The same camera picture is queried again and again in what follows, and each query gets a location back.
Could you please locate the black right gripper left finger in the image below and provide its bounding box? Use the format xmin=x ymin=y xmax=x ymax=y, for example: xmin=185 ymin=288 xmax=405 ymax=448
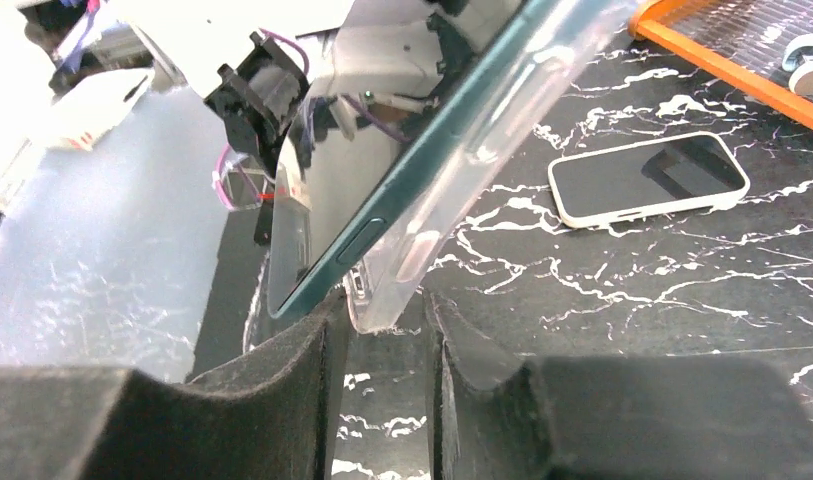
xmin=0 ymin=291 xmax=350 ymax=479

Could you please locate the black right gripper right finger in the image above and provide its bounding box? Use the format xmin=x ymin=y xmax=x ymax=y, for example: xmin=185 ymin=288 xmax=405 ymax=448
xmin=424 ymin=293 xmax=813 ymax=479

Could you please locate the clear phone case with phone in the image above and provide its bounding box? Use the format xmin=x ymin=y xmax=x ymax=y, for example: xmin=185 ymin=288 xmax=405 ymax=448
xmin=343 ymin=1 xmax=640 ymax=333

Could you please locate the dark teal smartphone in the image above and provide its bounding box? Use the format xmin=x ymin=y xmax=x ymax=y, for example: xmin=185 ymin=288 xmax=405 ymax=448
xmin=265 ymin=0 xmax=566 ymax=323

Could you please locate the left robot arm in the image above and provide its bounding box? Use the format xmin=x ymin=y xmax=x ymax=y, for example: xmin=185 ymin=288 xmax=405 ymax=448
xmin=114 ymin=1 xmax=522 ymax=252

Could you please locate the cream cased phone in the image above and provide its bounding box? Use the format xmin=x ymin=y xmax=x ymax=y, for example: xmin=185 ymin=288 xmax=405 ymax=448
xmin=548 ymin=131 xmax=750 ymax=229

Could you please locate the orange wooden shelf rack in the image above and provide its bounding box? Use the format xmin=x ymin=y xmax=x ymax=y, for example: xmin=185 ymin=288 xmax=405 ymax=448
xmin=628 ymin=0 xmax=813 ymax=130

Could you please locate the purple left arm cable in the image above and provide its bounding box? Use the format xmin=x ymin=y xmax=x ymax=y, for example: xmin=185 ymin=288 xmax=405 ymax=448
xmin=210 ymin=26 xmax=414 ymax=213

